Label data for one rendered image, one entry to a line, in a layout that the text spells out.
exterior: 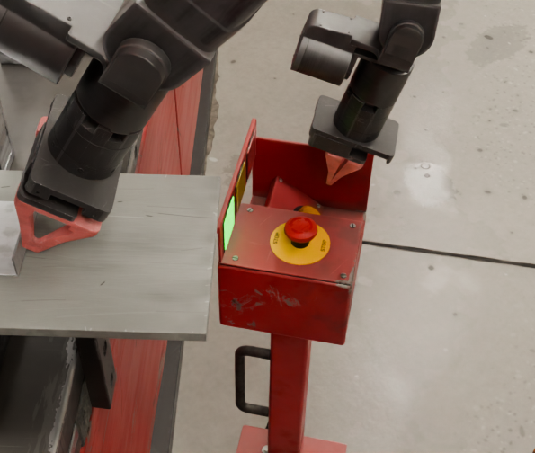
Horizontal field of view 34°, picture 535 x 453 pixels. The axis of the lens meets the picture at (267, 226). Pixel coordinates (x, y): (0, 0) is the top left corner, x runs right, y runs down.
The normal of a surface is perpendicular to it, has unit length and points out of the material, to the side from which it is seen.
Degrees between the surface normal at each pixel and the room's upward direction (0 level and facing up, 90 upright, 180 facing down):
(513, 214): 0
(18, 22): 64
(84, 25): 33
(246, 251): 0
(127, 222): 0
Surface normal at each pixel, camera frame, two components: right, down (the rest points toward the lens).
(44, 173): 0.52, -0.57
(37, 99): 0.01, -0.70
